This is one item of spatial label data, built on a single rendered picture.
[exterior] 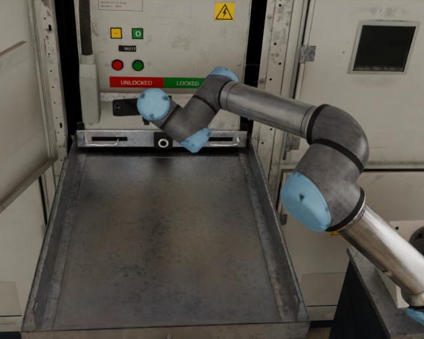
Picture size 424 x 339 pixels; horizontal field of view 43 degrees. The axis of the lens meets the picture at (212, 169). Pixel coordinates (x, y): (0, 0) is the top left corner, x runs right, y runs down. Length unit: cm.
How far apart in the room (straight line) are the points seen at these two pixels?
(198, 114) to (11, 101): 52
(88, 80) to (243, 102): 48
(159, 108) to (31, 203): 72
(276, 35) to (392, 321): 82
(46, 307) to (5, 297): 91
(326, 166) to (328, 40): 62
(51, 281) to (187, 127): 48
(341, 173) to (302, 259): 102
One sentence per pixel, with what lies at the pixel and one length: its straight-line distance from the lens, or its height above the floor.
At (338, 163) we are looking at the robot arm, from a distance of 105.
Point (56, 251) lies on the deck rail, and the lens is 138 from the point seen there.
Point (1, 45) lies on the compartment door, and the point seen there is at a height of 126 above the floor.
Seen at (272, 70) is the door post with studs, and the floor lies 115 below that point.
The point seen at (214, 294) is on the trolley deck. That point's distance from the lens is 126.
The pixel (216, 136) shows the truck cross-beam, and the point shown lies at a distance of 172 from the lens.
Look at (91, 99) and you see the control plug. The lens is 154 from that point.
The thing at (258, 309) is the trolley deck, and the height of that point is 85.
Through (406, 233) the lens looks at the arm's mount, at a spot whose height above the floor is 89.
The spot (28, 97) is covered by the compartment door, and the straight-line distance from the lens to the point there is 159.
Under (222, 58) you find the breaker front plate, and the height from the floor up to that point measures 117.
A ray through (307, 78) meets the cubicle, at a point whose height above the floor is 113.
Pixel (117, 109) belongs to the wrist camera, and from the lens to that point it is 148.
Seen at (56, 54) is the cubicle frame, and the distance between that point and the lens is 158.
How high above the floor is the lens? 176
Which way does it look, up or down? 33 degrees down
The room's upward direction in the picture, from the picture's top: 4 degrees clockwise
